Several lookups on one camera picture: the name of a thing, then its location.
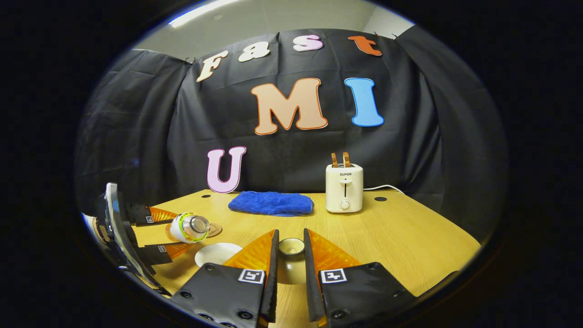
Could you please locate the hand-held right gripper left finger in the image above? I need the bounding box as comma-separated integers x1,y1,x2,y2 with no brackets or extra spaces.
169,229,279,328

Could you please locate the cream toaster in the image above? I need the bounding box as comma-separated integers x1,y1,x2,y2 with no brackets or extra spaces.
325,164,364,214

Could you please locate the blue folded towel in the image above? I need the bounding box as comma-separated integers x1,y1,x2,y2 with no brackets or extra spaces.
228,191,314,217

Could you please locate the white ceramic teacup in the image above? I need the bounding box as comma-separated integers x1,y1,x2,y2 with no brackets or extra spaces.
195,243,243,268

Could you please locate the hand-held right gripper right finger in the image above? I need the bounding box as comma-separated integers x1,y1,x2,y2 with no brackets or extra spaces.
304,228,417,328

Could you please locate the clear labelled water bottle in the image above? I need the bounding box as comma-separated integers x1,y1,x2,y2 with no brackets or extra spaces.
169,212,211,243

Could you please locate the white ceramic teacup lid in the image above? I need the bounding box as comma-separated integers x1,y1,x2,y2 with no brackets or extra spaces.
276,238,311,286

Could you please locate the white toaster cable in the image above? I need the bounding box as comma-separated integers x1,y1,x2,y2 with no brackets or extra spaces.
363,184,405,195

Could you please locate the black backdrop cloth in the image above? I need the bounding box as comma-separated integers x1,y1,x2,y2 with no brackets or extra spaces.
74,25,508,228

